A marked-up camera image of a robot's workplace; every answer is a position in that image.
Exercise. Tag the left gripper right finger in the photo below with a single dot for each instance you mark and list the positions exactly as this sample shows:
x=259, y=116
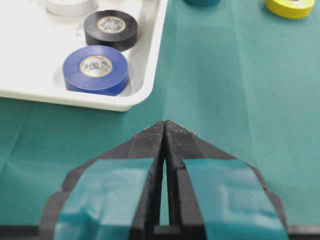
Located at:
x=214, y=196

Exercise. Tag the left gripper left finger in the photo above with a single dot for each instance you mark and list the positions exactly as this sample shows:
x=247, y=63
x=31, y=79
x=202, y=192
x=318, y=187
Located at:
x=115, y=196

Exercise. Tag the blue tape roll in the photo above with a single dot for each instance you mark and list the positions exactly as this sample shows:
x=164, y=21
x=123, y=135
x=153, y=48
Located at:
x=96, y=69

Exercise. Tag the black tape roll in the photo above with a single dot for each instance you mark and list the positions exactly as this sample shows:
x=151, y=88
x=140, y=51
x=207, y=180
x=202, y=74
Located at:
x=112, y=28

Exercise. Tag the white tape roll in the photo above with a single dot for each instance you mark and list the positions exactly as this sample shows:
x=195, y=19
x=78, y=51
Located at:
x=71, y=8

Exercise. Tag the green tape roll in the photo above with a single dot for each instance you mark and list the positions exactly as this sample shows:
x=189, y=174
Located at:
x=203, y=3

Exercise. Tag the yellow tape roll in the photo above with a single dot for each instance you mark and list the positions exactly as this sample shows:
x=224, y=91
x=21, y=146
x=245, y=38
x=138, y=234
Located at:
x=290, y=9

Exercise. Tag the green table cloth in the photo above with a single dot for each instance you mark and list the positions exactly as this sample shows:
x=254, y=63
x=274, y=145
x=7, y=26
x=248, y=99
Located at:
x=240, y=77

